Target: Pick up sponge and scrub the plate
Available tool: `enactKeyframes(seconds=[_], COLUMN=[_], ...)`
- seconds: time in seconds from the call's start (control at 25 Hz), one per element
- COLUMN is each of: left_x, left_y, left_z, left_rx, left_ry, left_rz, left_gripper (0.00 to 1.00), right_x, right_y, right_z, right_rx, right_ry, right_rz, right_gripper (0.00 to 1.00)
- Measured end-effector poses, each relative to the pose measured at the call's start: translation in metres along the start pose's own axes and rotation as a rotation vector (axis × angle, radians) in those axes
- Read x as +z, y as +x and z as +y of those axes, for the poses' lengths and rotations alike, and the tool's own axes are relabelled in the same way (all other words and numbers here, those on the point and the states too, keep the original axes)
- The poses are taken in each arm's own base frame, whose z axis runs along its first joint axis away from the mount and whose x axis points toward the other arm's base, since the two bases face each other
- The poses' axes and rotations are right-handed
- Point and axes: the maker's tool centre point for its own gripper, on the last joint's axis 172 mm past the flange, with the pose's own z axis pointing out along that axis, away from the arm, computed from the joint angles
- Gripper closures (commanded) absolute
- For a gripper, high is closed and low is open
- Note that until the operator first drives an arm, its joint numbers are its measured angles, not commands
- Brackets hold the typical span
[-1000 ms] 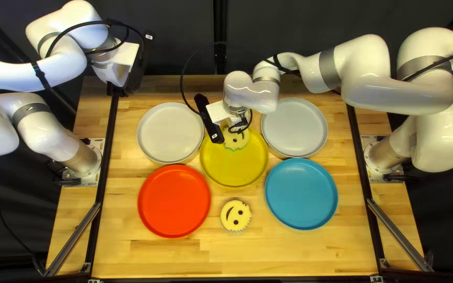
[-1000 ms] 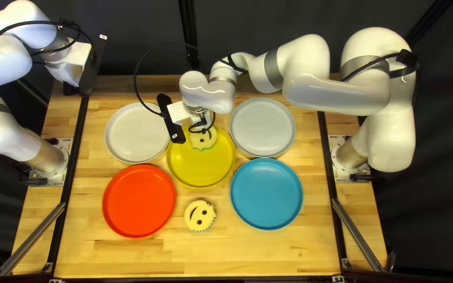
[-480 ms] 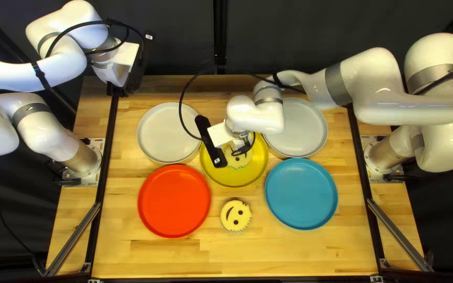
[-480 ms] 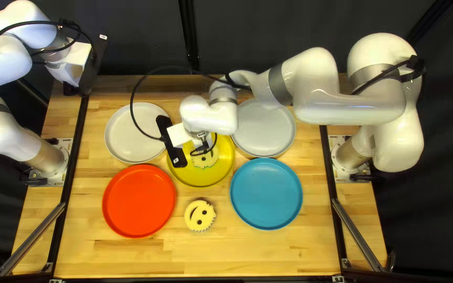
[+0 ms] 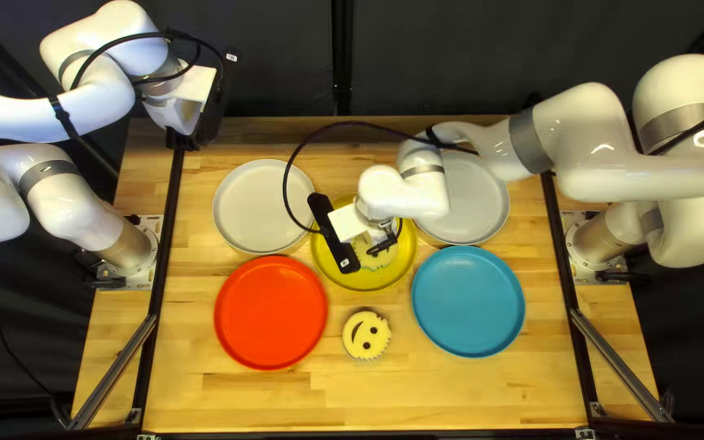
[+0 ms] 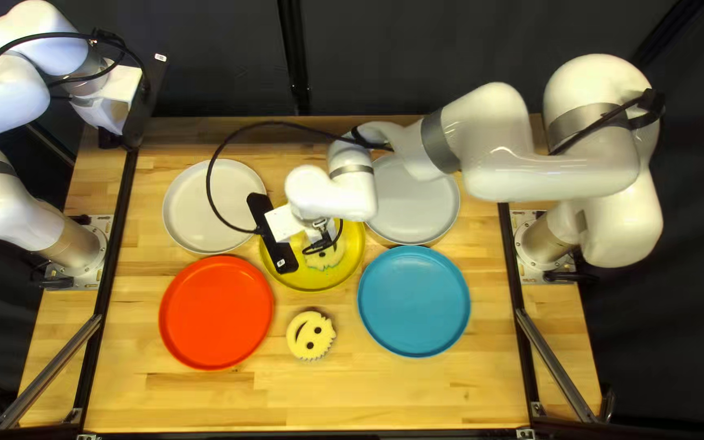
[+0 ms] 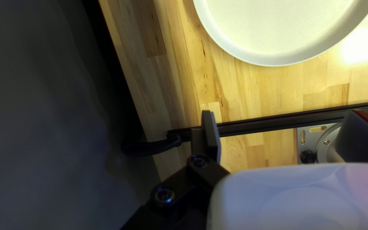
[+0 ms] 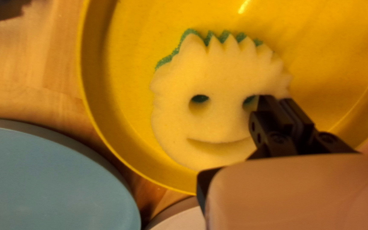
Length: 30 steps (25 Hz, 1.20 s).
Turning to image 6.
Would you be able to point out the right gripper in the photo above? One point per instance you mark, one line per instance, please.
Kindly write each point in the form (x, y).
(285, 223)

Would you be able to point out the pale grey round plate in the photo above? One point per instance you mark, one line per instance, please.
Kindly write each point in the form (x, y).
(193, 208)

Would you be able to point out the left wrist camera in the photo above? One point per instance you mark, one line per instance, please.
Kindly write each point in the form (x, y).
(144, 104)

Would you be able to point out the yellow round plate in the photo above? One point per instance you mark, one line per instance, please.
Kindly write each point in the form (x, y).
(343, 275)

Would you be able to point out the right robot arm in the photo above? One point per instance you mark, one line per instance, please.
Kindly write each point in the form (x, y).
(572, 165)

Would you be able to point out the orange round plate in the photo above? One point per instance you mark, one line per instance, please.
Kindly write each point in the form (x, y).
(214, 311)

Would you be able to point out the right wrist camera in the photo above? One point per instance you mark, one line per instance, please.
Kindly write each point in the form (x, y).
(269, 238)

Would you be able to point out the black frame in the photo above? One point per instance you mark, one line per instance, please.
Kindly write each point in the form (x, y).
(115, 244)

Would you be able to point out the teal round plate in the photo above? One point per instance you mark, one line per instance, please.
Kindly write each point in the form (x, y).
(413, 300)

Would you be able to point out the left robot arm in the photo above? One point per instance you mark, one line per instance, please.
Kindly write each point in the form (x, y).
(3, 208)

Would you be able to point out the yellow smiling face sponge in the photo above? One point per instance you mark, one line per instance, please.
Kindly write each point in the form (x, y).
(310, 345)
(330, 260)

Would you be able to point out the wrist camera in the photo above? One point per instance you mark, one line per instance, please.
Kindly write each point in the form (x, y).
(144, 104)
(269, 238)

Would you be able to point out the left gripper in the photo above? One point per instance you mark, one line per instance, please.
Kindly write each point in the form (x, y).
(117, 91)

